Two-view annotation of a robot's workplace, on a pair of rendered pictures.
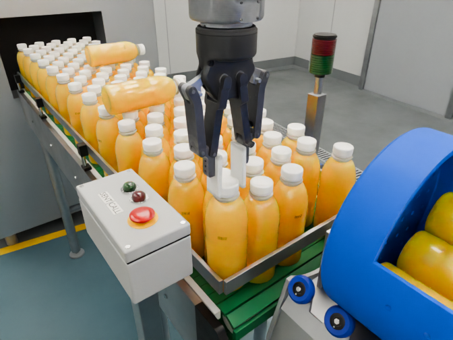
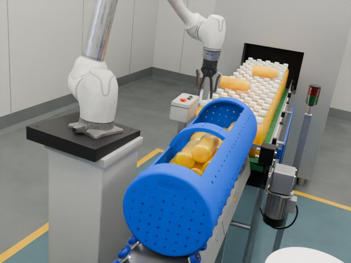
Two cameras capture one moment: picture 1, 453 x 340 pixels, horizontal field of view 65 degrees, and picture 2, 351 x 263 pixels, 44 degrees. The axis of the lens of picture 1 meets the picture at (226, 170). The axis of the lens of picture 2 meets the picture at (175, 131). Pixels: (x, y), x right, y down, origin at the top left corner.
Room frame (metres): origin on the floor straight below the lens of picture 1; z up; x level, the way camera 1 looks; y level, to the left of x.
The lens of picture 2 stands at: (-0.92, -1.63, 1.80)
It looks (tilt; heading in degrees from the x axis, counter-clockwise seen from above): 22 degrees down; 53
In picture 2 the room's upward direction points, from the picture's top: 7 degrees clockwise
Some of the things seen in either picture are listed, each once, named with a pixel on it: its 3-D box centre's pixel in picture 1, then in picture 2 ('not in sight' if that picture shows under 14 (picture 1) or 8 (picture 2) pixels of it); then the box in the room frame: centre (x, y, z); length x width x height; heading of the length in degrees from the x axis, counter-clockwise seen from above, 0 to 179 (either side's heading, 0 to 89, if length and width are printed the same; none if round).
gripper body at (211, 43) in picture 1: (226, 62); (209, 68); (0.46, 0.00, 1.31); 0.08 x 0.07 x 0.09; 127
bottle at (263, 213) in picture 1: (258, 233); not in sight; (0.50, -0.06, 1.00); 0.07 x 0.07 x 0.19
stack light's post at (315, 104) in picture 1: (297, 241); (287, 201); (0.99, -0.26, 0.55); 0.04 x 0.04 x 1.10; 37
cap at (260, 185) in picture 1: (261, 187); not in sight; (0.50, -0.06, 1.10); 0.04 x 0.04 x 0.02
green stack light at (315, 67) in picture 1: (321, 63); (312, 98); (0.99, -0.26, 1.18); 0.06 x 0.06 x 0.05
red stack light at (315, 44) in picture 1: (323, 46); (314, 91); (0.99, -0.26, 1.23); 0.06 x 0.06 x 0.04
